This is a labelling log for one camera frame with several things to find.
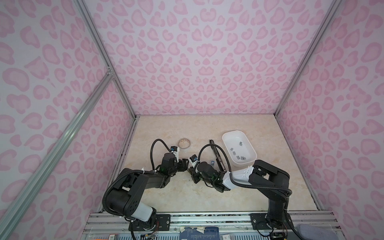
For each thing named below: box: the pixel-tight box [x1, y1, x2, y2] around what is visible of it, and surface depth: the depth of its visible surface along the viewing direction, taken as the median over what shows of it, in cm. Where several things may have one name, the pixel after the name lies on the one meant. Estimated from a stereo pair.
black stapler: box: [209, 139, 227, 173], surface depth 97 cm
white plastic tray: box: [222, 130, 258, 167], surface depth 102 cm
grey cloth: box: [297, 224, 338, 240], surface depth 69 cm
